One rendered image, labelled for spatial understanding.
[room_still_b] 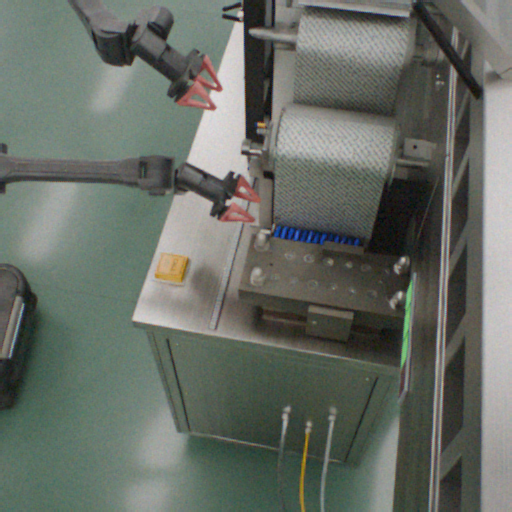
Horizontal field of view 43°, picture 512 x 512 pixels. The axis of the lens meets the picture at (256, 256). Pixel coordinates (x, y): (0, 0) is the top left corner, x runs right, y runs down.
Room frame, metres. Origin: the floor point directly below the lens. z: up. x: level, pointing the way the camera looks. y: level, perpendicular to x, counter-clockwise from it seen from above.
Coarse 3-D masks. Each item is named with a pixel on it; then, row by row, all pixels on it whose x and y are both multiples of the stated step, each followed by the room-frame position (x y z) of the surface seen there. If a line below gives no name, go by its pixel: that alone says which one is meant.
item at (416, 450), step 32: (448, 32) 1.19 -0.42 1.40; (448, 64) 1.06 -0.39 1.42; (448, 96) 0.95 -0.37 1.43; (448, 128) 0.86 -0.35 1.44; (448, 160) 0.78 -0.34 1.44; (416, 224) 0.85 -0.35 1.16; (416, 256) 0.74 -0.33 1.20; (416, 288) 0.65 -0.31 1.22; (416, 320) 0.56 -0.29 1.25; (416, 352) 0.49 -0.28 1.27; (416, 384) 0.42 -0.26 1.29; (416, 416) 0.36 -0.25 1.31; (416, 448) 0.30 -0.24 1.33; (416, 480) 0.25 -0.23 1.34
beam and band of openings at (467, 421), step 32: (480, 64) 0.80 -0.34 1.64; (480, 96) 0.72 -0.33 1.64; (480, 128) 0.66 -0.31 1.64; (480, 160) 0.60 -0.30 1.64; (448, 192) 0.70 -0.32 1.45; (480, 192) 0.54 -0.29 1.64; (448, 224) 0.63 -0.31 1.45; (480, 224) 0.49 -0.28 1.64; (448, 256) 0.56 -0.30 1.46; (480, 256) 0.44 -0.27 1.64; (448, 288) 0.51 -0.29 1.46; (480, 288) 0.39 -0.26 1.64; (448, 320) 0.45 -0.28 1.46; (480, 320) 0.35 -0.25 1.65; (448, 352) 0.39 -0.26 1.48; (480, 352) 0.31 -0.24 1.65; (448, 384) 0.35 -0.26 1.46; (480, 384) 0.27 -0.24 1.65; (448, 416) 0.31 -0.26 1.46; (480, 416) 0.24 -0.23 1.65; (448, 448) 0.25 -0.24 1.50; (480, 448) 0.20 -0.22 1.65; (448, 480) 0.22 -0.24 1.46; (480, 480) 0.17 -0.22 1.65
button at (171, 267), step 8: (160, 256) 0.92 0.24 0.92; (168, 256) 0.92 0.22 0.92; (176, 256) 0.92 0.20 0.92; (184, 256) 0.92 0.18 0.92; (160, 264) 0.90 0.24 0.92; (168, 264) 0.90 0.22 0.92; (176, 264) 0.90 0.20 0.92; (184, 264) 0.90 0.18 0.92; (160, 272) 0.87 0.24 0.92; (168, 272) 0.87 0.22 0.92; (176, 272) 0.87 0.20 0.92; (184, 272) 0.88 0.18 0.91; (168, 280) 0.86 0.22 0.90; (176, 280) 0.86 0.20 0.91
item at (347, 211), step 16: (288, 192) 0.94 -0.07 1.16; (304, 192) 0.93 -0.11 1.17; (320, 192) 0.93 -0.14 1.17; (336, 192) 0.92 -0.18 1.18; (352, 192) 0.91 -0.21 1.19; (368, 192) 0.91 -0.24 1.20; (288, 208) 0.94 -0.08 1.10; (304, 208) 0.93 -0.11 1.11; (320, 208) 0.92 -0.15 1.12; (336, 208) 0.92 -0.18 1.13; (352, 208) 0.91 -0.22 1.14; (368, 208) 0.90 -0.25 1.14; (288, 224) 0.94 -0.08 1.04; (304, 224) 0.93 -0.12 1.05; (320, 224) 0.92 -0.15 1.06; (336, 224) 0.92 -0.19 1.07; (352, 224) 0.91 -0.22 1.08; (368, 224) 0.90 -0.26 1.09; (368, 240) 0.90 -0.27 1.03
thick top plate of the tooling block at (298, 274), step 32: (256, 256) 0.85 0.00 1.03; (288, 256) 0.86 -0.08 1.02; (320, 256) 0.85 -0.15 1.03; (384, 256) 0.85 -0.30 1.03; (256, 288) 0.76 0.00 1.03; (288, 288) 0.76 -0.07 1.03; (320, 288) 0.76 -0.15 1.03; (352, 288) 0.77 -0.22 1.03; (384, 288) 0.76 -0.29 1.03; (384, 320) 0.70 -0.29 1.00
